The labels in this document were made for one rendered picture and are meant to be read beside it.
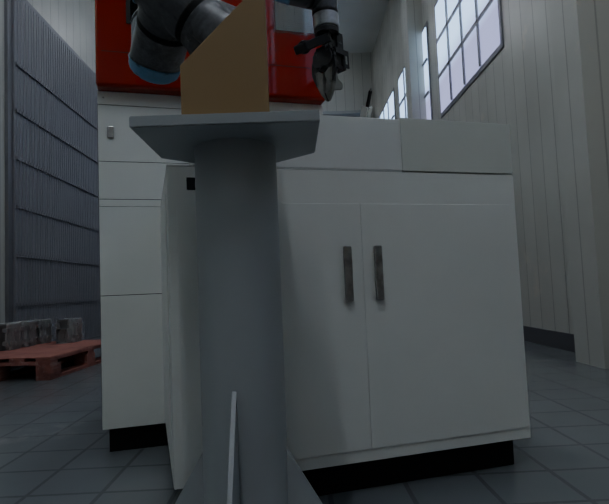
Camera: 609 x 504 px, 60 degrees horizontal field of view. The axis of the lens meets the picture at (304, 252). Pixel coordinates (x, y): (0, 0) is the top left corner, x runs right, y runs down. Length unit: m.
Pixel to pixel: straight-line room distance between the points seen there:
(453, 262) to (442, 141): 0.33
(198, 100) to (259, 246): 0.28
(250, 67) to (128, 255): 1.05
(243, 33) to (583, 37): 2.83
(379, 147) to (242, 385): 0.75
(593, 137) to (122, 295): 2.68
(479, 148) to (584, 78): 2.01
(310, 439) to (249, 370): 0.43
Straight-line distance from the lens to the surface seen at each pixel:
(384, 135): 1.44
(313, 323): 1.30
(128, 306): 1.87
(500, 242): 1.56
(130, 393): 1.90
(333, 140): 1.38
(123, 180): 1.91
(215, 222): 0.97
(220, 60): 0.99
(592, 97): 3.52
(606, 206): 3.41
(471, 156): 1.55
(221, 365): 0.97
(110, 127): 1.95
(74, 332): 4.73
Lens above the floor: 0.52
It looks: 4 degrees up
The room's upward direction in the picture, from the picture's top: 2 degrees counter-clockwise
